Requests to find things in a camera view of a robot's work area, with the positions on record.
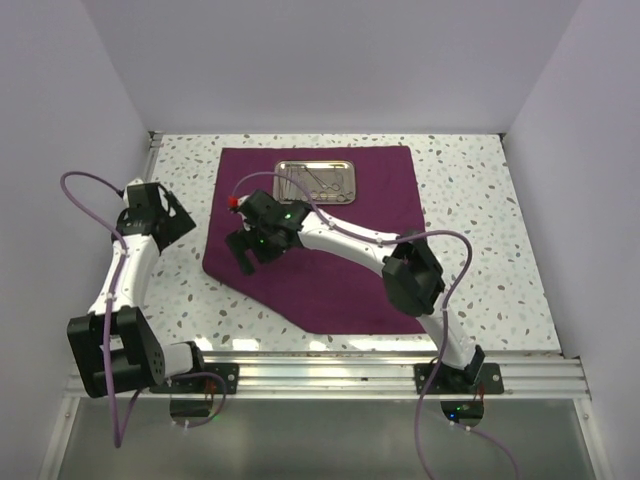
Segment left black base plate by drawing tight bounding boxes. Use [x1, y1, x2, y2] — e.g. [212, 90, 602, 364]
[149, 362, 240, 395]

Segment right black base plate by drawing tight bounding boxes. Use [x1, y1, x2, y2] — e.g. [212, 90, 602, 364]
[413, 359, 505, 395]

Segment steel tweezers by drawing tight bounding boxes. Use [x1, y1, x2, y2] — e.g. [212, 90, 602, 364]
[279, 167, 297, 201]

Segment aluminium left side rail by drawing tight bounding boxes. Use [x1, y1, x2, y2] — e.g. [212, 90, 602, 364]
[92, 130, 162, 354]

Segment steel instrument tray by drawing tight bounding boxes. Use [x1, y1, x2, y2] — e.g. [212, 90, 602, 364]
[273, 160, 357, 205]

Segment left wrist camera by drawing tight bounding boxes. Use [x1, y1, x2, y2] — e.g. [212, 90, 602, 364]
[123, 178, 144, 195]

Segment steel forceps with rings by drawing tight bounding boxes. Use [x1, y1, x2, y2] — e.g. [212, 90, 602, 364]
[306, 167, 352, 204]

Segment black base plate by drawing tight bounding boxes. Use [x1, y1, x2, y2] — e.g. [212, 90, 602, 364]
[149, 362, 240, 395]
[413, 359, 505, 395]

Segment aluminium front rail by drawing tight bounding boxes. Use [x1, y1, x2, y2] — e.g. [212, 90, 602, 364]
[64, 352, 594, 401]

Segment purple cloth wrap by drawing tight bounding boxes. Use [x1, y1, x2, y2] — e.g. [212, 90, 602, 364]
[202, 146, 424, 335]

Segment aluminium rail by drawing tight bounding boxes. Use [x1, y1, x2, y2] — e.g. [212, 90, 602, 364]
[92, 130, 162, 354]
[64, 352, 594, 401]

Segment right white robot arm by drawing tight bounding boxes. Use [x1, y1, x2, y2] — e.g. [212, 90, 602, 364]
[225, 190, 485, 393]

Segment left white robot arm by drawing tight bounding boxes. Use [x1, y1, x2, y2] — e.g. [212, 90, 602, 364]
[67, 180, 208, 398]

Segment steel scissors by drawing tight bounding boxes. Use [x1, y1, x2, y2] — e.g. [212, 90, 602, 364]
[291, 166, 313, 200]

